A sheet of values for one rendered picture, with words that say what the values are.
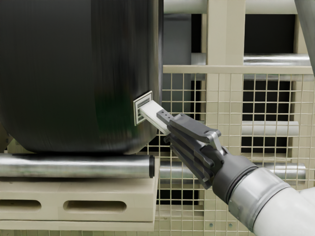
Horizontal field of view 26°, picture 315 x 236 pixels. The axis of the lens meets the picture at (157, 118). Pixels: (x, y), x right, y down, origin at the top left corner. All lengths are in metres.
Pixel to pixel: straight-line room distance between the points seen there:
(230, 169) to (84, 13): 0.34
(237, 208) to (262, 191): 0.05
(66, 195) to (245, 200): 0.40
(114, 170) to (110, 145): 0.06
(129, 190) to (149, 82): 0.23
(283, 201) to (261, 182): 0.05
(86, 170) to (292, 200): 0.45
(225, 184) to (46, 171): 0.40
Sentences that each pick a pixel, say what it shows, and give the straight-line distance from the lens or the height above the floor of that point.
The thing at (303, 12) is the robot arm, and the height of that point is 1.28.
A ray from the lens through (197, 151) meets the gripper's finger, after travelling 1.08.
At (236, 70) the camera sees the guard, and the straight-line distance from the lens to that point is 1.72.
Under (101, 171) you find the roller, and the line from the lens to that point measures 1.28.
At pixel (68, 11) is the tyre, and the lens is 1.10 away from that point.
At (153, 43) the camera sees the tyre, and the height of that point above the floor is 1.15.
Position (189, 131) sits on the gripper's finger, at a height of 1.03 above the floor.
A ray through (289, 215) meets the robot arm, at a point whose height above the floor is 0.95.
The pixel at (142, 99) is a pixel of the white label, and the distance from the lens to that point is 1.16.
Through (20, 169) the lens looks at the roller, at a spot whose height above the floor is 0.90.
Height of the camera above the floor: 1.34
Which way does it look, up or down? 16 degrees down
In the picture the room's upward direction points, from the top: straight up
